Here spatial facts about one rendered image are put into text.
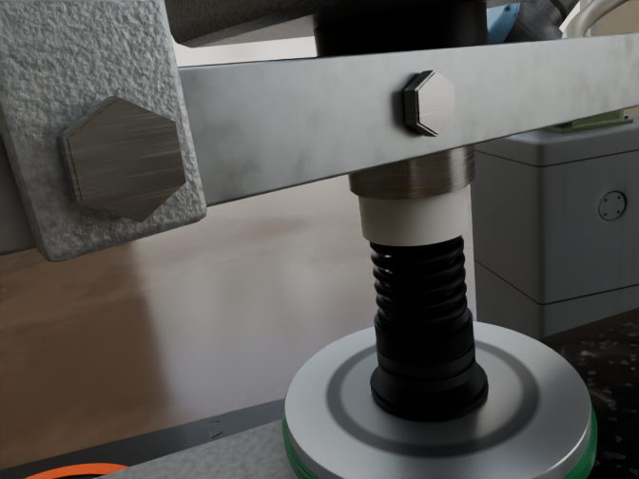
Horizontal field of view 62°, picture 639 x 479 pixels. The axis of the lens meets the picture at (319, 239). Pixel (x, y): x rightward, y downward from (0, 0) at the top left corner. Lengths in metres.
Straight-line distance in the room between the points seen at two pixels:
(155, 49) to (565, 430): 0.31
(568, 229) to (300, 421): 1.17
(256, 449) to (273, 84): 0.31
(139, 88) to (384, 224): 0.20
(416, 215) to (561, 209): 1.14
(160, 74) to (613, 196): 1.42
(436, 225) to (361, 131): 0.11
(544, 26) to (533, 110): 1.19
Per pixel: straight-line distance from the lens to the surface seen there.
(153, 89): 0.17
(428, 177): 0.31
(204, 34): 0.33
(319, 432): 0.38
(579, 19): 0.96
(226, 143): 0.20
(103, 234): 0.16
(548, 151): 1.39
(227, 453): 0.46
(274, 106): 0.21
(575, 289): 1.55
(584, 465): 0.38
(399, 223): 0.32
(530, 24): 1.51
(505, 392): 0.40
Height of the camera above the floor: 1.08
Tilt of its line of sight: 18 degrees down
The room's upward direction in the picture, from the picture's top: 8 degrees counter-clockwise
